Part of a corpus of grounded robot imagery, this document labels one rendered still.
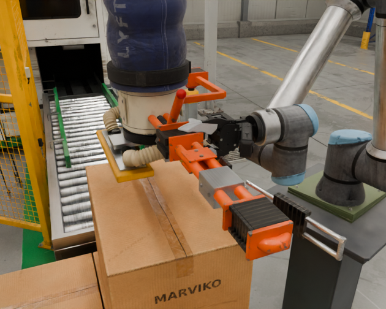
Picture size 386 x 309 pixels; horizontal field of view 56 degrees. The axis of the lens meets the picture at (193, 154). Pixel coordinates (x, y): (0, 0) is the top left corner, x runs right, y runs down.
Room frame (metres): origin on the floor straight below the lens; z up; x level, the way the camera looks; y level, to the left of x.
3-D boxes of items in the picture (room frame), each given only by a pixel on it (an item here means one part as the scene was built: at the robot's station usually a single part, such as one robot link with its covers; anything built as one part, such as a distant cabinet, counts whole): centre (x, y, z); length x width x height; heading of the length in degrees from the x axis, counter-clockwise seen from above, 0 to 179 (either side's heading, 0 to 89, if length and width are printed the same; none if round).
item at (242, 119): (0.84, -0.10, 1.24); 0.12 x 0.09 x 0.08; 112
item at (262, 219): (0.46, -0.10, 1.24); 0.08 x 0.07 x 0.05; 22
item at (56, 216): (2.31, 1.00, 0.50); 2.31 x 0.05 x 0.19; 21
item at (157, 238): (1.00, 0.12, 0.74); 0.60 x 0.40 x 0.40; 20
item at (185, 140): (0.79, 0.03, 1.24); 0.10 x 0.08 x 0.06; 112
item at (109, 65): (1.02, 0.12, 1.35); 0.23 x 0.23 x 0.04
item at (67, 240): (1.34, 0.27, 0.58); 0.70 x 0.03 x 0.06; 111
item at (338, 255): (0.54, -0.13, 1.24); 0.31 x 0.03 x 0.05; 35
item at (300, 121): (0.90, -0.26, 1.24); 0.12 x 0.09 x 0.10; 112
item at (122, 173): (0.98, 0.21, 1.13); 0.34 x 0.10 x 0.05; 22
